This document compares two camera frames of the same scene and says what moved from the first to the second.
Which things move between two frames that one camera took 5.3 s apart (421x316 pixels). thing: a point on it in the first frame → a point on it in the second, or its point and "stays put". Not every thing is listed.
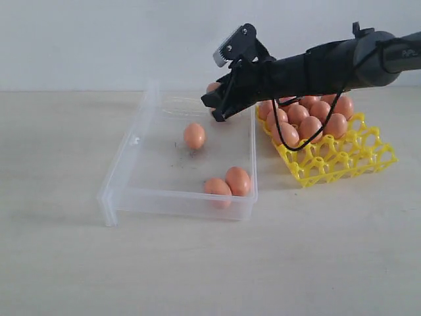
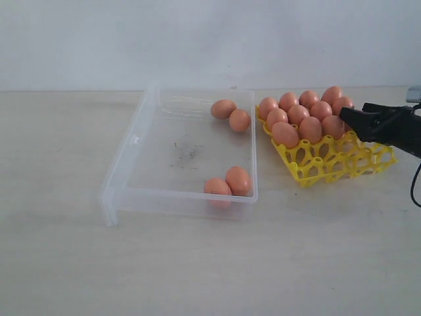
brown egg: (212, 87) → (346, 128)
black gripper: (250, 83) → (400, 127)
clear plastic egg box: (176, 160) stays put
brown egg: (264, 108) stays put
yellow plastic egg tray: (362, 147) stays put
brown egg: (335, 125) stays put
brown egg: (345, 106) stays put
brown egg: (308, 126) stays put
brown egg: (195, 136) → (239, 120)
